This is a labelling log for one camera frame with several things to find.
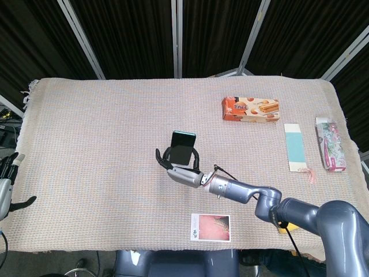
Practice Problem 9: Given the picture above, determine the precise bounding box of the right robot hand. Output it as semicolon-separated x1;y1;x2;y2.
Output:
155;147;205;189

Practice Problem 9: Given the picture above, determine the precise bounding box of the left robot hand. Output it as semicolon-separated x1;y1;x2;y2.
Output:
0;152;37;220

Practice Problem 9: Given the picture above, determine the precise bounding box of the black smartphone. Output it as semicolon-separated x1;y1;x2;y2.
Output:
168;130;197;167

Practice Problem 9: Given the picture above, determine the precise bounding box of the red picture postcard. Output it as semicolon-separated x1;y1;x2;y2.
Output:
189;212;232;243

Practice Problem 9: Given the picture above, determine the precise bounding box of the metal equipment rack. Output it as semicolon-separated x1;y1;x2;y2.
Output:
0;93;25;151

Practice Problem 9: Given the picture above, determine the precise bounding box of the grey robot torso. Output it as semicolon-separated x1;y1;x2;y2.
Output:
115;249;240;277

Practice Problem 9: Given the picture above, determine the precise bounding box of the beige woven table cloth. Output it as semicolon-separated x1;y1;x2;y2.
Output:
16;76;364;256

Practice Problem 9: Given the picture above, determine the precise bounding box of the orange biscuit box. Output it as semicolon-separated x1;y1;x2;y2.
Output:
221;96;281;123

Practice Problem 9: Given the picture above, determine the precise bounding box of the chrome stool base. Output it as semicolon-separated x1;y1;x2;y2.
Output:
63;257;116;277

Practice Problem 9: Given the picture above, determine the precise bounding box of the cream and teal bookmark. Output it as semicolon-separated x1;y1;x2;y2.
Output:
284;123;318;185

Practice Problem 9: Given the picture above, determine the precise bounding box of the yellow flat object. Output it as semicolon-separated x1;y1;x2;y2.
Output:
278;222;299;234

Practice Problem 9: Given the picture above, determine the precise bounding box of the floral tissue pack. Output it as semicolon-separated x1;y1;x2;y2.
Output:
315;117;347;173

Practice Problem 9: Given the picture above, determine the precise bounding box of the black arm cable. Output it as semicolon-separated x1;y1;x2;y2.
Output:
284;223;310;277

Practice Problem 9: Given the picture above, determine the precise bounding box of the white partition frame post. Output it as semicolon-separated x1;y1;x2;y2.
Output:
319;40;369;81
171;0;184;78
57;0;106;80
236;0;272;77

